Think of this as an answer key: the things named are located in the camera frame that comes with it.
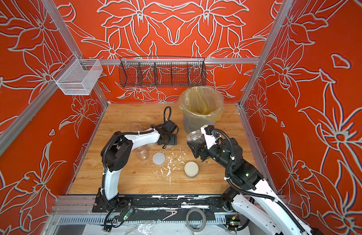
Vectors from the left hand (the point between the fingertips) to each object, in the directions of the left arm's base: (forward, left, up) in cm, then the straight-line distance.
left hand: (172, 140), depth 97 cm
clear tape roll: (-43, -16, -2) cm, 46 cm away
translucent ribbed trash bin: (+1, -12, +19) cm, 22 cm away
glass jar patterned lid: (-13, +17, +2) cm, 21 cm away
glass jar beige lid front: (-22, -13, +7) cm, 27 cm away
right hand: (-16, -13, +30) cm, 36 cm away
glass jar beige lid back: (-18, -13, +33) cm, 40 cm away
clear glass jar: (+2, +24, +9) cm, 26 cm away
